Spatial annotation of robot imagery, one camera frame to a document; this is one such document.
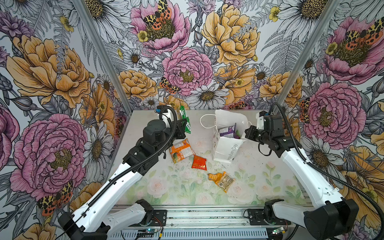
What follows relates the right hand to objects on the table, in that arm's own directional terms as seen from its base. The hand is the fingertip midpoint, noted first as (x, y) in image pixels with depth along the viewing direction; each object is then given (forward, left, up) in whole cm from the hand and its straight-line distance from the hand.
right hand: (244, 135), depth 79 cm
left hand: (-3, +29, +13) cm, 32 cm away
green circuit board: (-38, +50, -23) cm, 67 cm away
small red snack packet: (-4, +24, -22) cm, 33 cm away
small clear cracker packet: (-16, +9, -22) cm, 29 cm away
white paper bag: (-5, +10, -5) cm, 12 cm away
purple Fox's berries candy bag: (+9, +6, -9) cm, 14 cm away
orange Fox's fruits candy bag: (+4, +35, -20) cm, 40 cm away
